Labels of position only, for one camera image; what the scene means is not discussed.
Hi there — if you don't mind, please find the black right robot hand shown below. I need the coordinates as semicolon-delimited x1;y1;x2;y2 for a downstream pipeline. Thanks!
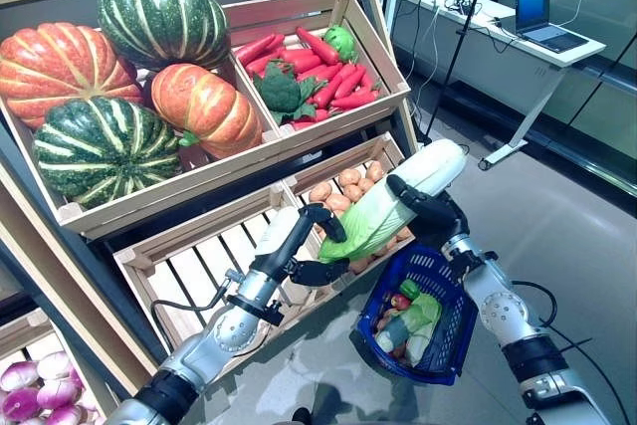
385;173;472;252

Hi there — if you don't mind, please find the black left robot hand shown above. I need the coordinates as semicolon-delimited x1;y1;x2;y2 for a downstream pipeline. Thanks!
253;201;352;290

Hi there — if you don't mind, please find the green white napa cabbage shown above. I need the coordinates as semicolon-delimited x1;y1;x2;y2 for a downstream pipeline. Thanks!
318;139;468;265
403;315;442;365
375;295;442;354

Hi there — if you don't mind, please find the blue plastic shopping basket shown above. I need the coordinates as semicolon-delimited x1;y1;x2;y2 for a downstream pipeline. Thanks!
356;244;480;386

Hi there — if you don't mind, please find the wooden slatted cabbage crate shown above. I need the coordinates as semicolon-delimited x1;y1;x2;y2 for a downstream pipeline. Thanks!
112;183;352;386

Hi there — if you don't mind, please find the wooden crate of potatoes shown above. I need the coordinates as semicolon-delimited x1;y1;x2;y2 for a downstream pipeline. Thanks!
283;130;424;280

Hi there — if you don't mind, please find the wooden crate of pumpkins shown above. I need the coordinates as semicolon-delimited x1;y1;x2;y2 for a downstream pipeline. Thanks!
0;54;281;242

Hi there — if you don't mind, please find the wooden pepper crate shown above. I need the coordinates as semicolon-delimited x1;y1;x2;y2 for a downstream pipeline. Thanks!
221;0;412;140

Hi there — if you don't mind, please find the red carrot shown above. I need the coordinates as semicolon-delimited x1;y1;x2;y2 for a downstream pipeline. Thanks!
281;49;324;73
333;64;368;101
297;62;344;86
330;91;382;110
296;26;341;67
312;69;349;110
233;33;285;67
243;54;288;79

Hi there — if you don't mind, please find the dark green broccoli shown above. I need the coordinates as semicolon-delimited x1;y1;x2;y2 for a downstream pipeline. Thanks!
252;62;327;126

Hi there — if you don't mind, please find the elongated orange pumpkin green stem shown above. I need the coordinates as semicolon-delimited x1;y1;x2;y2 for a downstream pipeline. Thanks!
150;63;264;160

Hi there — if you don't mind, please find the black tripod pole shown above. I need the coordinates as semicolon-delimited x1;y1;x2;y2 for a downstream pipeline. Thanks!
415;0;497;147

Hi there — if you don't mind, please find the light green lettuce head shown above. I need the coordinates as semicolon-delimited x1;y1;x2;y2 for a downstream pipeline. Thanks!
322;25;358;64

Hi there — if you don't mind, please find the green striped pumpkin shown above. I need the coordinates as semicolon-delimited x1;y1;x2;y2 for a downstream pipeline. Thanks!
97;0;230;72
32;96;181;211

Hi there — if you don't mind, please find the white office desk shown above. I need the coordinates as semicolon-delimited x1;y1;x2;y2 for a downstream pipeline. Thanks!
392;0;608;172

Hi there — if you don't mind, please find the purple white turnip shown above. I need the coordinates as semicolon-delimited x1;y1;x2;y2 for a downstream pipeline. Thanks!
44;404;84;425
0;360;39;392
37;378;84;409
2;387;41;421
37;350;71;380

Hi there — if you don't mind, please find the round orange ribbed pumpkin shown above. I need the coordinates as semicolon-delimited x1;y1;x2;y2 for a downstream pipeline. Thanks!
0;21;145;130

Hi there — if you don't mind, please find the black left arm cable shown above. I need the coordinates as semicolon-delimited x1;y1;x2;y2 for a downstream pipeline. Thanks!
150;273;241;342

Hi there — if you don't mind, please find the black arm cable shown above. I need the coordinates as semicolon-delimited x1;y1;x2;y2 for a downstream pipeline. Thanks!
150;273;241;342
511;279;559;327

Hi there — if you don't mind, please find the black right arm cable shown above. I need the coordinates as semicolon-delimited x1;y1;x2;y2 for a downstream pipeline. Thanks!
511;279;559;327

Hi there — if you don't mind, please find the black floor cable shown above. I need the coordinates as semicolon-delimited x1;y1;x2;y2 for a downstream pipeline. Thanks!
546;329;634;421

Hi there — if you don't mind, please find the black tangled desk cable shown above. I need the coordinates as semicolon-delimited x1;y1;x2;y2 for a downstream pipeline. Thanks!
443;0;483;17

